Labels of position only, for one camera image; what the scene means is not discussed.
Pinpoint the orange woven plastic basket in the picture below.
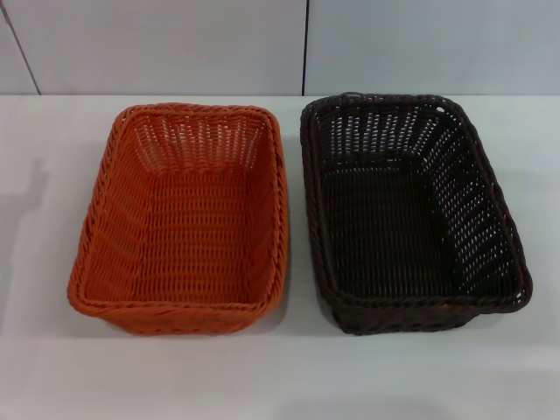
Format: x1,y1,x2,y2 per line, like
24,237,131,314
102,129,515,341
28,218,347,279
66,102,293,337

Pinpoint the dark brown woven plastic basket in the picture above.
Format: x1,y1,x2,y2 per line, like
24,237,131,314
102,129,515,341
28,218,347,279
299,90,534,338

